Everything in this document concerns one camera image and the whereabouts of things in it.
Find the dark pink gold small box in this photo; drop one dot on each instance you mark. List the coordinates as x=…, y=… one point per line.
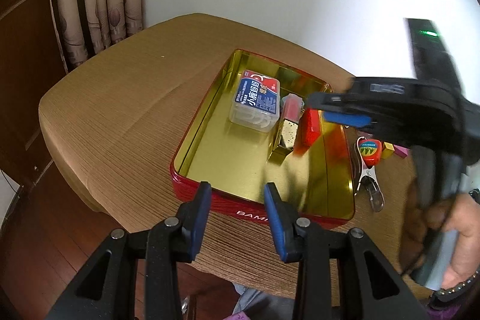
x=283, y=143

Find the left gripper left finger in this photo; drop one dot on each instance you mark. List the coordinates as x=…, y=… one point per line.
x=104, y=287

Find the magenta block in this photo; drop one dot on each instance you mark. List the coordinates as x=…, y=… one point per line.
x=401, y=151

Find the metal clamp with red tape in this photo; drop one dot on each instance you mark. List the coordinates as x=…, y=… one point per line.
x=367, y=153

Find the red block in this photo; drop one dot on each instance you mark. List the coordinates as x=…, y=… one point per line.
x=309, y=128

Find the red gold tin box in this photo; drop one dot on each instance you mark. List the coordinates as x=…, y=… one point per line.
x=238, y=161

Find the dark wooden cabinet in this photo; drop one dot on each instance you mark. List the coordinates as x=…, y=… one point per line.
x=30, y=66

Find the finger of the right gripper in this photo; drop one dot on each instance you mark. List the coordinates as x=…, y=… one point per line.
x=347, y=119

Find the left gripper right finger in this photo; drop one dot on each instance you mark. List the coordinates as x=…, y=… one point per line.
x=341, y=275

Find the yellow block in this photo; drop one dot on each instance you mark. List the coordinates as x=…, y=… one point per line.
x=388, y=150

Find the purple sleeved right forearm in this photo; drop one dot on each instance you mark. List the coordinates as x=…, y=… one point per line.
x=458, y=309

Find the person's right hand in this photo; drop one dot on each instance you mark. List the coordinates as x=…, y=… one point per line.
x=460, y=215

